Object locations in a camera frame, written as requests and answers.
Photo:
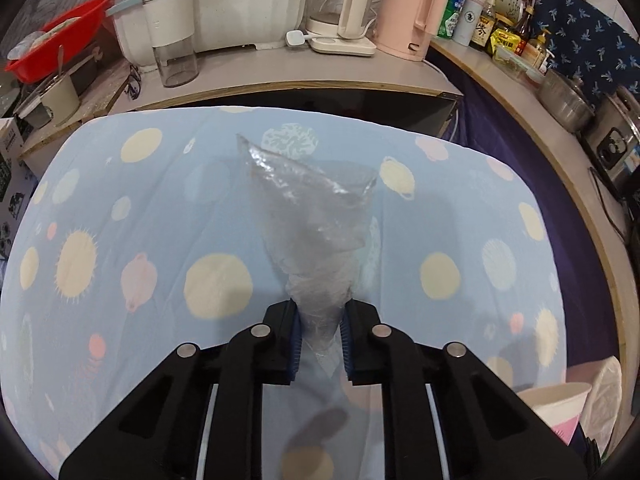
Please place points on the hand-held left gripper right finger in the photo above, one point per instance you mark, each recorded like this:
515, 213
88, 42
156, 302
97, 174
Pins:
345, 350

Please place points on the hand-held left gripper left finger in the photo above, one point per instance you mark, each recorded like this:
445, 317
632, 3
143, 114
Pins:
295, 350

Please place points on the clear plastic bag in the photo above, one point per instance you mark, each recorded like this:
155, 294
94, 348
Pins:
310, 210

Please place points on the pink white paper cup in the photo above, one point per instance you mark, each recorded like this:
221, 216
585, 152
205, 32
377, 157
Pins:
555, 410

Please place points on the white plastic bag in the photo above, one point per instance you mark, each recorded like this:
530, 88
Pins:
605, 405

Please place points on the dark purple cloth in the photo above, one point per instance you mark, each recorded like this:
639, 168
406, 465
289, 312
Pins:
500, 125

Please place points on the wooden edged counter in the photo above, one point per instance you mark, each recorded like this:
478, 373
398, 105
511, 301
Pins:
300, 69

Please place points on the white power plug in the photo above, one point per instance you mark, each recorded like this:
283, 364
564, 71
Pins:
297, 39

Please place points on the black eyeglasses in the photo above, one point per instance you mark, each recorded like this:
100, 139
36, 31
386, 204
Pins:
134, 80

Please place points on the green cardboard milk box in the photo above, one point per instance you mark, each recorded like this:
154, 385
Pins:
12, 185

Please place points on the steel cooking pot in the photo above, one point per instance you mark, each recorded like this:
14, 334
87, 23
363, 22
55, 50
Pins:
565, 102

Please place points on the white dish drainer blue lid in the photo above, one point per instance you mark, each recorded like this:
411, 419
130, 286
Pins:
240, 15

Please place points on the white glass kettle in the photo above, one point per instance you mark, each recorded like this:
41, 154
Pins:
345, 10

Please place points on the pink electric kettle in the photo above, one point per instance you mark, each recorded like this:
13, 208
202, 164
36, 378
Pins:
405, 15

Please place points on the silver rice cooker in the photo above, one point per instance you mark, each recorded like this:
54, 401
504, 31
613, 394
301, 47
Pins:
617, 145

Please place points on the beige mug with spoon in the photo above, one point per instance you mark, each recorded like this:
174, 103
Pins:
60, 100

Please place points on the yellow seasoning packet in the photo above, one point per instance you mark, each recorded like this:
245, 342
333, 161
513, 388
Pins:
506, 44

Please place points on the dark sauce bottle white label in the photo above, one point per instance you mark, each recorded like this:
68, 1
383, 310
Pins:
484, 32

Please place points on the light blue bottle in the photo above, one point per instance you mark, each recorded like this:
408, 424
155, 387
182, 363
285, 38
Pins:
469, 22

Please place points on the black tray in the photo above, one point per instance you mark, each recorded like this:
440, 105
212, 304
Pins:
80, 72

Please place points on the green seasoning packet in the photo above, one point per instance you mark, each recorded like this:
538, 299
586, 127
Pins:
450, 15

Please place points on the white portable blender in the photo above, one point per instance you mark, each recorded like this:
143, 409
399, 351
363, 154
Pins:
167, 20

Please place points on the amber pump bottle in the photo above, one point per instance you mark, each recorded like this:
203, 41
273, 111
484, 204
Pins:
540, 52

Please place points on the dark slim sauce bottle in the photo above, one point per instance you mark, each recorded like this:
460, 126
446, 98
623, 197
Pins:
524, 30

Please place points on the navy printed cloth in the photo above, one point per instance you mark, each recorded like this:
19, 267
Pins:
585, 40

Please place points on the red plastic basin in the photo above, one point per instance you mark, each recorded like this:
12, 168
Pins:
55, 35

